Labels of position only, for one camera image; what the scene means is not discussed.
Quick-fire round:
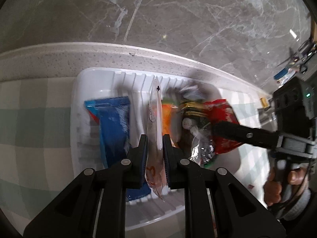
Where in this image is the green white checked cloth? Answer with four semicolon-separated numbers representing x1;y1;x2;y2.
0;79;270;238

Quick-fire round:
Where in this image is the blue utensil holder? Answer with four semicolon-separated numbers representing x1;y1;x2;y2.
274;68;297;84

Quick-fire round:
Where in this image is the person's right hand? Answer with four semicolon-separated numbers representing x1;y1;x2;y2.
263;166;311;207

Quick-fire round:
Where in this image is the white blue snack packet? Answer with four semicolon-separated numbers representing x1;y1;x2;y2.
173;84;207;100

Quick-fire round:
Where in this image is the clear snack packet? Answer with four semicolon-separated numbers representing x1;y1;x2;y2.
145;76;168;201

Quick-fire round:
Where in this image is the clear dark packet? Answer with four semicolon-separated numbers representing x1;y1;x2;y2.
189;133;219;169

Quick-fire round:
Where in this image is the white plastic tray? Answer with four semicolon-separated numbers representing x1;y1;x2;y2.
69;67;243;230

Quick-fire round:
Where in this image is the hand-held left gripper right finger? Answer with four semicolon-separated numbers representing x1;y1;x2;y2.
162;134;285;238

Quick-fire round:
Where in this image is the large red snack packet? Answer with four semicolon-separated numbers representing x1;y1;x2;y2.
202;99;245;155

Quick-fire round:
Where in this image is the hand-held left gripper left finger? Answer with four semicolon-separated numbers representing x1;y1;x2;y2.
23;134;149;238

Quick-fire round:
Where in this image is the gold snack packet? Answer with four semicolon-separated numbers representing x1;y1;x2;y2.
179;101;211;120

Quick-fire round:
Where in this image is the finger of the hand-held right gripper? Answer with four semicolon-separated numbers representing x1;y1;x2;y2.
213;120;281;152

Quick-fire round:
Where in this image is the small orange snack packet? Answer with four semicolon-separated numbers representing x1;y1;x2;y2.
161;103;182;147

